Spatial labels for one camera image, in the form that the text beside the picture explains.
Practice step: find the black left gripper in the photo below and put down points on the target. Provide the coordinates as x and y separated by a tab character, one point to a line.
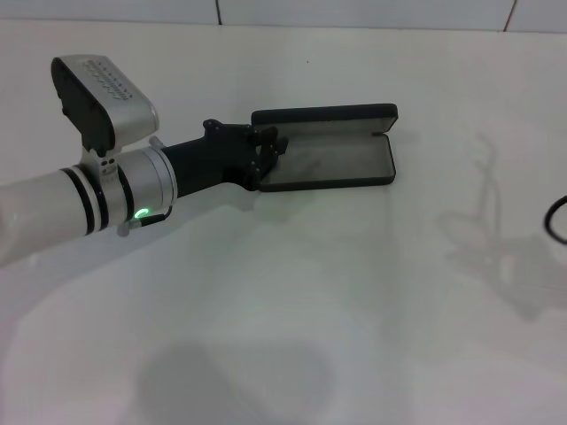
204	164

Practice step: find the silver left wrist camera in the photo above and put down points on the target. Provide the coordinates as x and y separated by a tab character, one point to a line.
119	102

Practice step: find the silver connector plug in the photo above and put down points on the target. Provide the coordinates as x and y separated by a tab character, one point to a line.
157	141

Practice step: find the black glasses case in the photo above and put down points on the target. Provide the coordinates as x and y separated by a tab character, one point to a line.
336	164

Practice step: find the black glasses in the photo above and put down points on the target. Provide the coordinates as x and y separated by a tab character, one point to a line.
547	219

